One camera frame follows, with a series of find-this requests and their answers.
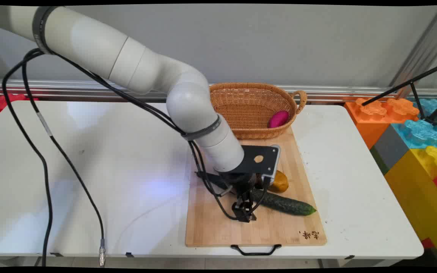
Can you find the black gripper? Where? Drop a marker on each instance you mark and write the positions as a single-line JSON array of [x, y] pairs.
[[241, 182]]

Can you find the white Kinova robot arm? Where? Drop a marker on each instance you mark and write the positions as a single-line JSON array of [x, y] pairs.
[[101, 49]]

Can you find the bamboo cutting board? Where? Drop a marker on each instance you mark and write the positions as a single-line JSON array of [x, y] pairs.
[[211, 223]]

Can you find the green cucumber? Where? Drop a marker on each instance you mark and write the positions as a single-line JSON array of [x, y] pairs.
[[286, 204]]

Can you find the yellow brown potato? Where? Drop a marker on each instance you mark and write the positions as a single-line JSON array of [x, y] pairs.
[[280, 182]]

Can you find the magenta sweet potato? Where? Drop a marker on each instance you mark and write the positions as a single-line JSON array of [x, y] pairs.
[[278, 119]]

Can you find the woven wicker basket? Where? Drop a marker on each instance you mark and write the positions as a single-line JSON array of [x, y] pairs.
[[249, 110]]

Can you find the grey foam block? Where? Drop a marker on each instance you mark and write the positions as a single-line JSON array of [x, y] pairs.
[[389, 149]]

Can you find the orange foam block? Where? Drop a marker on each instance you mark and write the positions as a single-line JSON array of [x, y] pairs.
[[372, 117]]

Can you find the blue foam block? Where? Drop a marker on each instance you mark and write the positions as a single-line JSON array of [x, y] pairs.
[[421, 132]]

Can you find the black tripod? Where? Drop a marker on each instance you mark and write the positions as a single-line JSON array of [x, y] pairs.
[[412, 81]]

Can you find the black wrist camera mount plate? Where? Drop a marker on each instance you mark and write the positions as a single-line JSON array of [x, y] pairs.
[[261, 159]]

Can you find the aluminium rail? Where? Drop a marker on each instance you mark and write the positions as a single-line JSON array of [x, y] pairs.
[[317, 93]]

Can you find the aluminium frame post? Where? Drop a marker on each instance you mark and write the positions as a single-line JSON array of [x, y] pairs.
[[423, 49]]

